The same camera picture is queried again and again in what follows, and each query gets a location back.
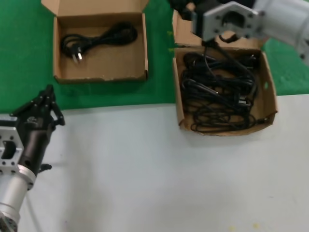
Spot black power cord with plug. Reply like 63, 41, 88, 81
59, 21, 139, 64

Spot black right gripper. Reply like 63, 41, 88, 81
168, 0, 205, 37

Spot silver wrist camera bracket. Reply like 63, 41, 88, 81
202, 1, 262, 41
0, 115, 25, 175

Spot cardboard box with holed flap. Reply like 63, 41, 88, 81
172, 9, 279, 138

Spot black coiled power cord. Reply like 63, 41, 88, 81
181, 69, 258, 107
184, 52, 261, 73

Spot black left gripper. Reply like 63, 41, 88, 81
10, 84, 66, 176

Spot thin black tangled cable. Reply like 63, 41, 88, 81
185, 96, 268, 133

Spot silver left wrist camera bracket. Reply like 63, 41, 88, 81
0, 115, 25, 175

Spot green table mat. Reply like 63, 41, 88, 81
0, 0, 309, 114

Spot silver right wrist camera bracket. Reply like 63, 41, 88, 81
202, 1, 262, 41

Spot cardboard box with plain lid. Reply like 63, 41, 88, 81
41, 0, 150, 85

